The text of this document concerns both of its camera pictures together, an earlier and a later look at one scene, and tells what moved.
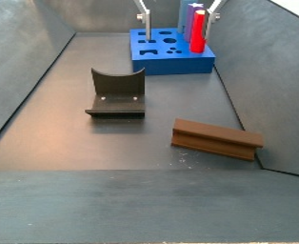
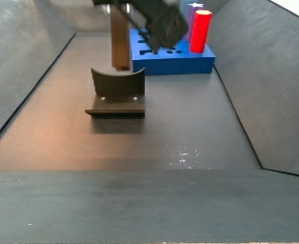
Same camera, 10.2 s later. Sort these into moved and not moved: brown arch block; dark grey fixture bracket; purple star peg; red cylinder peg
Moved: brown arch block
Not moved: dark grey fixture bracket; purple star peg; red cylinder peg
